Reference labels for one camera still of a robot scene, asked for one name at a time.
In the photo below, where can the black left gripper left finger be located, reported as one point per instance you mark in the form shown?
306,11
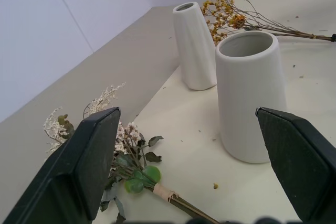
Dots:
78,171

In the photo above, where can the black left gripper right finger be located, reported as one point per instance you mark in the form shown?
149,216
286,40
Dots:
302,166

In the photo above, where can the wide white ceramic vase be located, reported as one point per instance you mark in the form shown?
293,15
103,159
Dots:
249,98

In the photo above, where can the narrow white ceramic vase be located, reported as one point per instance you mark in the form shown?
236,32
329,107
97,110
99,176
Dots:
193,51

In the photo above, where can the yellow dried flower bouquet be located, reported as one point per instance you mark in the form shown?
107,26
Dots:
237,20

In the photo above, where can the white and green bouquet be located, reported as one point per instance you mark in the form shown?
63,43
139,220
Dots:
162,191

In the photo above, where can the small yellowish-brown food crumb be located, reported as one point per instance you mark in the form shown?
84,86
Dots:
215,185

